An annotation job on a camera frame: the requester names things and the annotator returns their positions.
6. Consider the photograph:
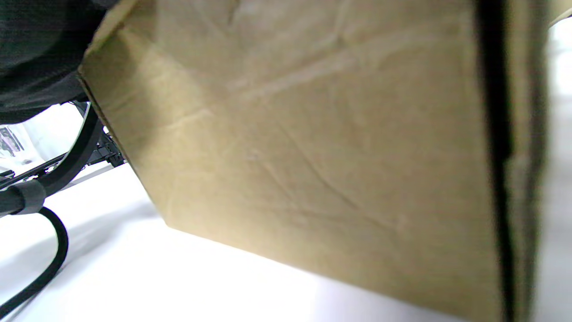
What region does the brown cardboard mailer box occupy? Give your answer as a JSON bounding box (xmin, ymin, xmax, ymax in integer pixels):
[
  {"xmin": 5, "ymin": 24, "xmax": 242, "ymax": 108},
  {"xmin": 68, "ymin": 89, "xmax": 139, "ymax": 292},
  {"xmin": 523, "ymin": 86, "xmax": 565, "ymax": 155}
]
[{"xmin": 78, "ymin": 0, "xmax": 572, "ymax": 322}]

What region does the person's black shirt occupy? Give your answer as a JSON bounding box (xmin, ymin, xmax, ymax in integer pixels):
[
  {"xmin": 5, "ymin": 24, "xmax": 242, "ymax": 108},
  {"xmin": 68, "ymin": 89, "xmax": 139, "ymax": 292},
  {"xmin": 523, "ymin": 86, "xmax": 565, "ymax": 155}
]
[{"xmin": 0, "ymin": 0, "xmax": 121, "ymax": 125}]

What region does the black curved bracket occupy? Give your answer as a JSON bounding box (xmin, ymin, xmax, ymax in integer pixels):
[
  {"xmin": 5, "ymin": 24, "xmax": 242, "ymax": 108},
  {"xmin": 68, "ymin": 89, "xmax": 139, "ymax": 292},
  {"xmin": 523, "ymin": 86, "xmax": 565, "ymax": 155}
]
[{"xmin": 38, "ymin": 102, "xmax": 105, "ymax": 197}]

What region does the black cable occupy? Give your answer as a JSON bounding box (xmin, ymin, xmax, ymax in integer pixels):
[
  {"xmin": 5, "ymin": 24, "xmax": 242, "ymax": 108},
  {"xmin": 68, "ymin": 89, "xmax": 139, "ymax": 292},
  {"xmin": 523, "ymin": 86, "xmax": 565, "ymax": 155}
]
[{"xmin": 0, "ymin": 207, "xmax": 70, "ymax": 319}]

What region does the black velcro strap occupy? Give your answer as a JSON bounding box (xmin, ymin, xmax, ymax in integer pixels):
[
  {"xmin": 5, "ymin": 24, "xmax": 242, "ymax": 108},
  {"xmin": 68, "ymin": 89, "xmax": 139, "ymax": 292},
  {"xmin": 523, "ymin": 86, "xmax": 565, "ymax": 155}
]
[{"xmin": 0, "ymin": 181, "xmax": 46, "ymax": 216}]

